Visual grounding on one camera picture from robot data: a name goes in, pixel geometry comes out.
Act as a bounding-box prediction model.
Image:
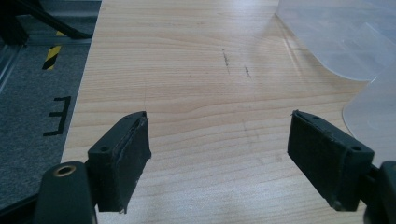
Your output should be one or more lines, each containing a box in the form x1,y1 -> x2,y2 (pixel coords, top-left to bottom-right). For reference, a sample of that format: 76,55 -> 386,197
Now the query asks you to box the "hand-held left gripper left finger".
87,110 -> 152,215

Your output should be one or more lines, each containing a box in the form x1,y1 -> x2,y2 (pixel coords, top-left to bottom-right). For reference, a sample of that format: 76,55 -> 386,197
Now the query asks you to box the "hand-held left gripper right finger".
287,109 -> 375,212

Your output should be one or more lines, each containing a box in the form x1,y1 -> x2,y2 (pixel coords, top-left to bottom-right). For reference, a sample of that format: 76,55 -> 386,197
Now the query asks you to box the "clear plastic sheet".
342,59 -> 396,169
276,0 -> 396,82

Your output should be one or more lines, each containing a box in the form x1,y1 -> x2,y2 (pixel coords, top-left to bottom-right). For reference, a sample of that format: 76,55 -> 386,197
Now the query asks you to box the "black tape floor mark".
42,95 -> 72,137

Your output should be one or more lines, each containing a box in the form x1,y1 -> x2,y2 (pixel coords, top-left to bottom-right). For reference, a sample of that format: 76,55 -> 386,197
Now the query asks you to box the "yellow black striped tape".
41,45 -> 63,71

